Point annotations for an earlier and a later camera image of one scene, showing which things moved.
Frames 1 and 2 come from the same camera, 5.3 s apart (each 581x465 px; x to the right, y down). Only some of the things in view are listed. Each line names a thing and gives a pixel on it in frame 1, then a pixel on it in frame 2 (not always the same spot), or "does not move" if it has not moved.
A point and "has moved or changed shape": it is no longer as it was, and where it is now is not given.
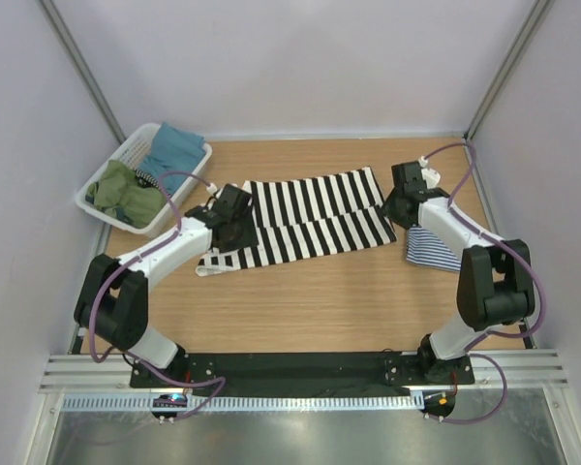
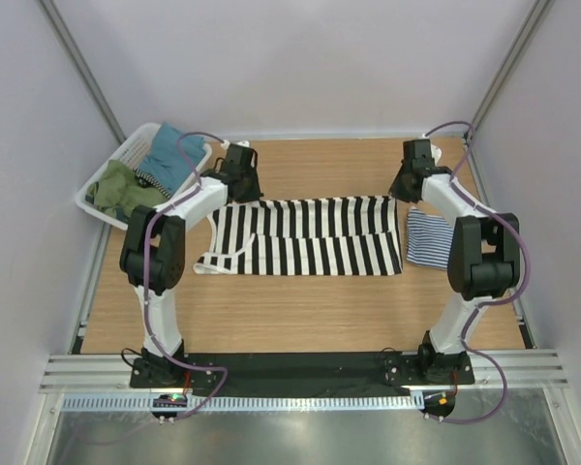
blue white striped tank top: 427,249 does not move
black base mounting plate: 303,370 does not move
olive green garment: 117,189 does not move
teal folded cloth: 174,150 does not move
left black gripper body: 243,234 → 251,191
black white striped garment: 308,214 has moved or changed shape
